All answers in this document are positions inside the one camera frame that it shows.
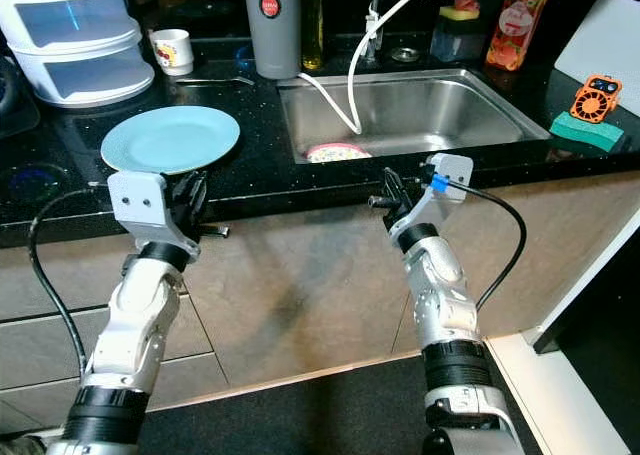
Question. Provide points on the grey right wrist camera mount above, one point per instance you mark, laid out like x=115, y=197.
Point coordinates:
x=450, y=170

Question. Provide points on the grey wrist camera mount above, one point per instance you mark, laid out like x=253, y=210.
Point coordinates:
x=450, y=170
x=135, y=200

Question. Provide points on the red scrubber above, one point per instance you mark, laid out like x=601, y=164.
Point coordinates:
x=465, y=3

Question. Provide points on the dark sponge holder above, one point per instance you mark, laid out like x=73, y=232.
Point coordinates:
x=455, y=43

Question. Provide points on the stainless steel sink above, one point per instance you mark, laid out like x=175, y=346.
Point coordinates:
x=435, y=110

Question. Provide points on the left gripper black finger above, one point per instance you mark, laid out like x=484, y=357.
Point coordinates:
x=192, y=193

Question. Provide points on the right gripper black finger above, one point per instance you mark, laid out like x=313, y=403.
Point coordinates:
x=390, y=185
x=405, y=191

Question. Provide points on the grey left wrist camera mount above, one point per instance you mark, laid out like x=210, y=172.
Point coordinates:
x=135, y=200

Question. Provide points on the small white printed cup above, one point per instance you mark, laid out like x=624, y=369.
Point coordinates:
x=171, y=52

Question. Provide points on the yellow sponge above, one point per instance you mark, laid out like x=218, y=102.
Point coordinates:
x=458, y=15

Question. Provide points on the light blue plate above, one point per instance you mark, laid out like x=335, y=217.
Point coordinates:
x=170, y=138

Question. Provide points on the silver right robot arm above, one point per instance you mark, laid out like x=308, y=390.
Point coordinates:
x=445, y=295

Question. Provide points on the orange soap pump pouch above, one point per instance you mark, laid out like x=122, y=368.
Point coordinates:
x=515, y=30

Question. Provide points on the grey water filter canister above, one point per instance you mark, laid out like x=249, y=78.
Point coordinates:
x=270, y=45

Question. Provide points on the black floor mat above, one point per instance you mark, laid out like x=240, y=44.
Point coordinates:
x=310, y=405

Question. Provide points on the olive cloth covered leg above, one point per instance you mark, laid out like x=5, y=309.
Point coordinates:
x=25, y=445

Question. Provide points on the chrome sink faucet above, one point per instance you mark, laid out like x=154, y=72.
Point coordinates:
x=377, y=20

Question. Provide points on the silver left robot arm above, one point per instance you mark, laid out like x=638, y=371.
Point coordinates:
x=135, y=325

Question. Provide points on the steel fork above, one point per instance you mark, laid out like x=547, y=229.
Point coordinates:
x=215, y=81

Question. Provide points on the pink rimmed floral plate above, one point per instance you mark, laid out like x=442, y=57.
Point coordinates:
x=338, y=153

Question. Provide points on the orange mini fan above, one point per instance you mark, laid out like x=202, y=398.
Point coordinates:
x=595, y=100

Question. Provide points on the yellow oil bottle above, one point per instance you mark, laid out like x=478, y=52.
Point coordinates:
x=311, y=35

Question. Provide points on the grey cabinet door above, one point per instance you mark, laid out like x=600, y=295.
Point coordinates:
x=300, y=295
x=560, y=235

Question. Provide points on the green sponge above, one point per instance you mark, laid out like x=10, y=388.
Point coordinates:
x=588, y=134

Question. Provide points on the white tiered food container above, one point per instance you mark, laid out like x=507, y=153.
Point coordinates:
x=75, y=50

